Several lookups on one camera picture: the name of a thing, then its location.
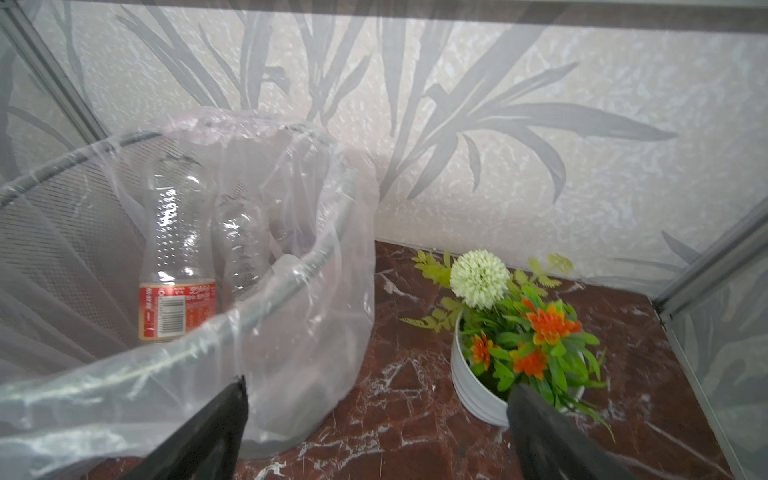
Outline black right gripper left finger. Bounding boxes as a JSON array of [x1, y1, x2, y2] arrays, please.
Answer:
[[122, 377, 249, 479]]

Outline clear plastic bin liner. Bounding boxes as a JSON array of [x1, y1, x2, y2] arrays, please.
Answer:
[[0, 107, 380, 480]]

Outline aluminium frame rails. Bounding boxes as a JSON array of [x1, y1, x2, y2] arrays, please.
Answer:
[[21, 1, 767, 479]]

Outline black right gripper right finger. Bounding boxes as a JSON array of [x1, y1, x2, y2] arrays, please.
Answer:
[[507, 385, 634, 480]]

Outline clear bottle red white label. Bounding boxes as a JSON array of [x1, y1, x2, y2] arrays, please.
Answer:
[[138, 156, 217, 342]]

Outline white pot artificial flowers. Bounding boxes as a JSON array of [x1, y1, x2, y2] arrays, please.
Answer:
[[403, 249, 607, 421]]

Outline clear bottle orange label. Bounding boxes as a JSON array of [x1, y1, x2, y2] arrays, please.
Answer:
[[215, 194, 270, 302]]

